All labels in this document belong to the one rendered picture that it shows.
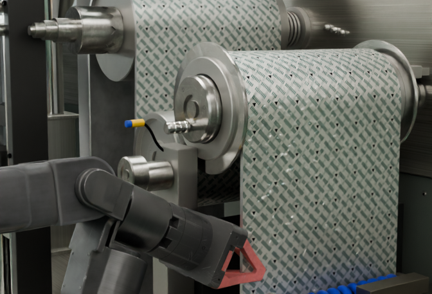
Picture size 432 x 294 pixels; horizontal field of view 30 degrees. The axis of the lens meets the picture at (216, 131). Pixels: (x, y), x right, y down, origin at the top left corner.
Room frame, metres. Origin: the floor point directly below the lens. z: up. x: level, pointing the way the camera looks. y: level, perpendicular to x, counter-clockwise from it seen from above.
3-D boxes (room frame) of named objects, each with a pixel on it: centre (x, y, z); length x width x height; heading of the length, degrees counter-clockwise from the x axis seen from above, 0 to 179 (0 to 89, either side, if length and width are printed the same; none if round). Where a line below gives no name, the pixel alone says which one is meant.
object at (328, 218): (0.91, -0.13, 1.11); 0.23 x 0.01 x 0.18; 123
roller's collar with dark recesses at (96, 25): (1.09, 0.16, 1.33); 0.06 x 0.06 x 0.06; 33
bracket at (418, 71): (1.06, -0.24, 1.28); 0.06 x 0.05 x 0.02; 123
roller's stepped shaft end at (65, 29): (1.06, 0.21, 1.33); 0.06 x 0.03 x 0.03; 123
